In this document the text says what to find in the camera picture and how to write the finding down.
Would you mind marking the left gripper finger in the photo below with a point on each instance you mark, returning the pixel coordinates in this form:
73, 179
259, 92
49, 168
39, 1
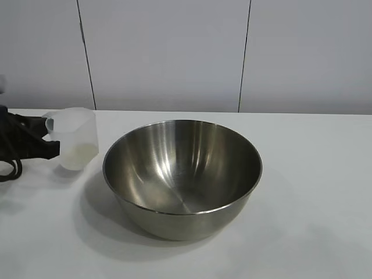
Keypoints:
32, 123
43, 149

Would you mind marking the stainless steel mixing bowl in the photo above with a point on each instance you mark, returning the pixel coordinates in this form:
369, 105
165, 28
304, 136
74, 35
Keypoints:
174, 162

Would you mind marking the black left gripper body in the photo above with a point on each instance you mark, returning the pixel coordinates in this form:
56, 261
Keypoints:
5, 136

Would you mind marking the clear plastic measuring cup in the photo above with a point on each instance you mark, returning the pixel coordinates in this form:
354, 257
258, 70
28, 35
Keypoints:
75, 128

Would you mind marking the white rice grains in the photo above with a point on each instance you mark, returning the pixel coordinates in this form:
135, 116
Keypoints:
78, 155

